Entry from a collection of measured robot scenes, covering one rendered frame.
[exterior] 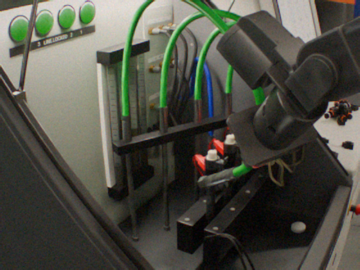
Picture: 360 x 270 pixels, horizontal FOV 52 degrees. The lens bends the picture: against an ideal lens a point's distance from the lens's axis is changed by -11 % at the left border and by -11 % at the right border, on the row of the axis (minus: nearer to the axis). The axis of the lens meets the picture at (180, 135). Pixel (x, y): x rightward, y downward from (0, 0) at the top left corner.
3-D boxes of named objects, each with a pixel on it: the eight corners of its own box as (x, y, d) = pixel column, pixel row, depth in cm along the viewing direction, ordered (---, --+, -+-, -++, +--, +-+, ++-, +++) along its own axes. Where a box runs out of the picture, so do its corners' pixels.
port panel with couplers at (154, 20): (156, 129, 106) (153, 9, 93) (145, 126, 107) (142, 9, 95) (183, 113, 116) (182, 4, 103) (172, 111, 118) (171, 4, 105)
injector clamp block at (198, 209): (216, 286, 83) (220, 234, 77) (177, 272, 88) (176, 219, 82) (272, 210, 110) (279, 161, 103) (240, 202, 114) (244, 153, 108)
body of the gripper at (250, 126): (224, 120, 50) (236, 98, 43) (293, 96, 52) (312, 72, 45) (244, 170, 48) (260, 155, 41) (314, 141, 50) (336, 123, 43)
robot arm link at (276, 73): (306, 130, 36) (342, 98, 38) (260, 72, 37) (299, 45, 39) (285, 149, 43) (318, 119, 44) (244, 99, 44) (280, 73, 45)
